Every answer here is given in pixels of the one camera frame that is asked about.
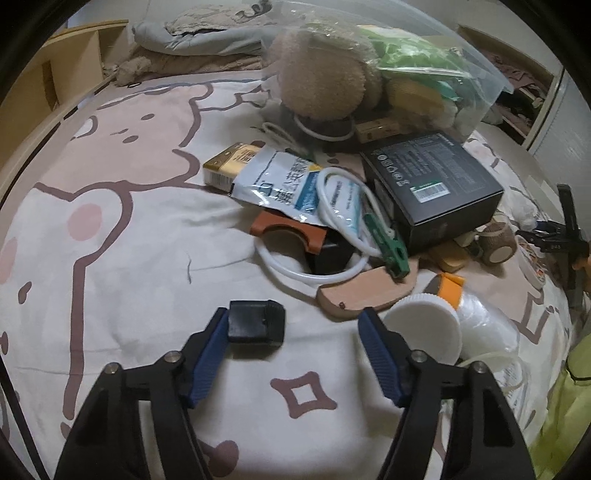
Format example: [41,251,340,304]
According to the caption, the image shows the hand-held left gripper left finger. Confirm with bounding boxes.
[54,307,232,480]

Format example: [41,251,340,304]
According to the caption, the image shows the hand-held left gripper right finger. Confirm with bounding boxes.
[358,308,536,480]

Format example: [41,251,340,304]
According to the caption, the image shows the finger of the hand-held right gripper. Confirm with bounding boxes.
[516,222,555,248]

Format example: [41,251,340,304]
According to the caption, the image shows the small black box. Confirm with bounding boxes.
[228,300,286,348]

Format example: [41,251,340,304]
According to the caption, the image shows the clear plastic storage bin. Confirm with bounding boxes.
[261,0,513,144]

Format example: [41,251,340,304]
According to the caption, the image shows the bag of white cotton balls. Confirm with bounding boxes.
[501,187,539,222]

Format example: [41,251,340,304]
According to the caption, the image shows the beige tape roll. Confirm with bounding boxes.
[478,220,519,267]

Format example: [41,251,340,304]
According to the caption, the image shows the white lidded plastic jar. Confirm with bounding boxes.
[383,293,462,366]

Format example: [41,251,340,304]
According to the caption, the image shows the flat wooden board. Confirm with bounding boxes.
[316,256,421,320]

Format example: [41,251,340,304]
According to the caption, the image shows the pale wooden block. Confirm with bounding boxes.
[427,242,469,273]

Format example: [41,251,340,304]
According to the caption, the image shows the green plastic tool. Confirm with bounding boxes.
[362,210,411,281]

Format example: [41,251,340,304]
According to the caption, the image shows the white capped plastic jar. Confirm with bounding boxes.
[436,272,520,370]

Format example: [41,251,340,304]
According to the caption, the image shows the black cube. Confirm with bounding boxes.
[305,231,358,275]

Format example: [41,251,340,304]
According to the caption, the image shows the black cardboard box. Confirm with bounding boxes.
[359,131,505,254]

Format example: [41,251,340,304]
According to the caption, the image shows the white wardrobe door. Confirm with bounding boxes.
[526,69,591,160]

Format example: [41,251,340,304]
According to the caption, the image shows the brown wooden clamp block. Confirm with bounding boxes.
[250,210,329,256]

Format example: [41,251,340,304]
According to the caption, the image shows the pink folded clothes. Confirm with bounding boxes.
[489,51,550,95]

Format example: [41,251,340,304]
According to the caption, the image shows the white flexible tubing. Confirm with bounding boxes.
[254,166,393,289]

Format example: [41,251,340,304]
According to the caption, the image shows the yellow-green cloth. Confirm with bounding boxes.
[526,335,591,480]

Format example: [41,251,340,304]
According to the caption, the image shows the tan woven item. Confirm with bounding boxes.
[388,76,458,125]

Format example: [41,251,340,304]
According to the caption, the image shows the white and blue pouch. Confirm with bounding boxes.
[229,147,370,241]

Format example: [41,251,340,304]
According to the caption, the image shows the wooden wardrobe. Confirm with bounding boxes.
[455,25,564,148]

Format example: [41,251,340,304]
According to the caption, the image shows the yellow carton box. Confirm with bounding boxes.
[203,142,264,192]

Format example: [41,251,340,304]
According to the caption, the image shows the green dotted tissue pack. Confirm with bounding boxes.
[365,25,469,100]

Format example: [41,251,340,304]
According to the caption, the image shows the beige fuzzy plush item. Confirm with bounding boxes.
[270,25,384,121]

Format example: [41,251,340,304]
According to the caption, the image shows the brown fuzzy blanket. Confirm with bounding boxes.
[113,51,269,86]

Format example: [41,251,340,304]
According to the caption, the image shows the grey duvet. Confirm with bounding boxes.
[131,21,296,58]

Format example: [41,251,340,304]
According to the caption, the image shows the beige textured pillow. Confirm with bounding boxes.
[164,4,273,35]

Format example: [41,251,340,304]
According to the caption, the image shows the wooden bedside shelf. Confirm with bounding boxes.
[0,19,130,195]

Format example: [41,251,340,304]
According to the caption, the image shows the white plastic ring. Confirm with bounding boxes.
[293,113,357,143]

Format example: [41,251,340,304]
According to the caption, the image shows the white cable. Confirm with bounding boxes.
[262,121,297,149]

